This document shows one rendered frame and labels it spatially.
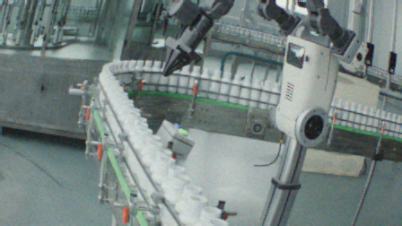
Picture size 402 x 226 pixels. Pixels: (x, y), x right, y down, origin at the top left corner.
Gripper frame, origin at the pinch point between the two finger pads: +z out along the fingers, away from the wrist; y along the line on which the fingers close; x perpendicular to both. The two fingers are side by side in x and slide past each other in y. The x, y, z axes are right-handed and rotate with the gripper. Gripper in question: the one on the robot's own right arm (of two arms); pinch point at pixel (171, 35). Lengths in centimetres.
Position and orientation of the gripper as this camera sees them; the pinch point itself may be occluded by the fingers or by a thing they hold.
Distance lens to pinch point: 188.0
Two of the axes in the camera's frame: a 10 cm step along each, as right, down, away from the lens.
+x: 3.0, 2.6, -9.2
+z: -1.8, 9.6, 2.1
